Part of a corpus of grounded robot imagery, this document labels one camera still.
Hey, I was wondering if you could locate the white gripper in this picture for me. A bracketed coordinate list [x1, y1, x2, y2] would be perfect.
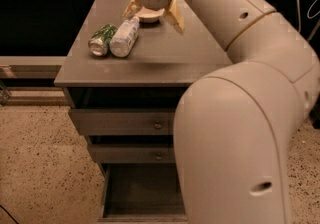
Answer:
[122, 0, 185, 34]

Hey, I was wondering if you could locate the clear plastic water bottle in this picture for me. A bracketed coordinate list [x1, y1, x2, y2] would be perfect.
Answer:
[109, 16, 140, 58]

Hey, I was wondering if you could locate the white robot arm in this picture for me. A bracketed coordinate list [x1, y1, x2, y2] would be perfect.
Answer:
[124, 0, 319, 224]

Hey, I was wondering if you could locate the grey wooden drawer cabinet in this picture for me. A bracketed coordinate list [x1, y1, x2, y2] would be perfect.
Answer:
[53, 0, 234, 224]

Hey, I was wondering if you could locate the grey top drawer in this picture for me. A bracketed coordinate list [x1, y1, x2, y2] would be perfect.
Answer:
[69, 109, 174, 136]

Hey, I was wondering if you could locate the grey middle drawer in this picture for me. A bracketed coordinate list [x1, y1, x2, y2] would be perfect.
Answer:
[88, 144, 175, 164]

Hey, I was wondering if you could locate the grey open bottom drawer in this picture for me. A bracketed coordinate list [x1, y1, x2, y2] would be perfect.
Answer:
[97, 164, 188, 224]

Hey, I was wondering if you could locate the white paper bowl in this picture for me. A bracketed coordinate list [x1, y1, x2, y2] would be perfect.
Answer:
[136, 7, 164, 23]

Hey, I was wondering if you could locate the green soda can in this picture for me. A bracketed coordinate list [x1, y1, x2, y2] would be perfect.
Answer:
[88, 24, 117, 57]

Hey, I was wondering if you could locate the white cable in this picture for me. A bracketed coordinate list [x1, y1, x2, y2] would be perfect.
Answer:
[289, 0, 320, 34]

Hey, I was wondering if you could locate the black floor cable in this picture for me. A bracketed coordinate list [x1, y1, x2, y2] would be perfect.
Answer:
[0, 204, 20, 224]

